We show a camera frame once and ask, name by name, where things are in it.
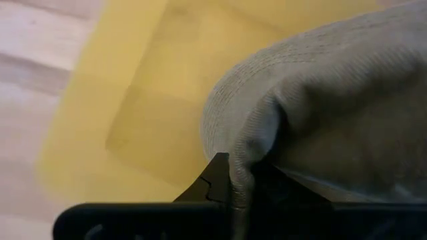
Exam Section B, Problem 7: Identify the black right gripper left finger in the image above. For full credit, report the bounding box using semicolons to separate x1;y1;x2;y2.
52;152;232;240

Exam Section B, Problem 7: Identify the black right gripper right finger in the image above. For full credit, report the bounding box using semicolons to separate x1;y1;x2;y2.
248;159;427;240

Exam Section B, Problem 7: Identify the beige baseball cap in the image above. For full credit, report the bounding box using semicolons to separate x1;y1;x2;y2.
199;0;427;209

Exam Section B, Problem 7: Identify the yellow plastic bin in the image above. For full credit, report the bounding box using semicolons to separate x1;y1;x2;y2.
36;0;381;204

